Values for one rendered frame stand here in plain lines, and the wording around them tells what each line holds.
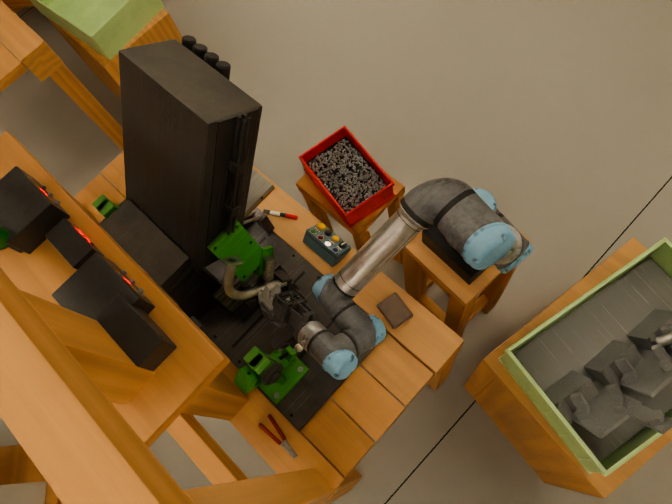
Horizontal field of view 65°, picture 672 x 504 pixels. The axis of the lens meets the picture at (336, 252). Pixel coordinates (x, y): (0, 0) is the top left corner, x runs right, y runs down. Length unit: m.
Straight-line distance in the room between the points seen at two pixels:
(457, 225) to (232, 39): 2.81
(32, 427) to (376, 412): 1.13
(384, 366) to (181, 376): 0.77
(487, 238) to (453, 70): 2.28
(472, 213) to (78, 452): 0.84
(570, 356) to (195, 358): 1.17
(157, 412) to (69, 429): 0.41
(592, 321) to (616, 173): 1.38
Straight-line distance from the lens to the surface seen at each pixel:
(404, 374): 1.73
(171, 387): 1.18
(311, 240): 1.82
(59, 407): 0.81
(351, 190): 1.94
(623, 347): 1.82
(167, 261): 1.61
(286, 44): 3.61
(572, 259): 2.86
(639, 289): 1.96
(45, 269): 1.41
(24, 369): 0.85
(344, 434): 1.73
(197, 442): 1.43
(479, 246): 1.15
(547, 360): 1.82
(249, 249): 1.62
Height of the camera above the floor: 2.60
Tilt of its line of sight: 68 degrees down
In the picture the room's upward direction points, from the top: 22 degrees counter-clockwise
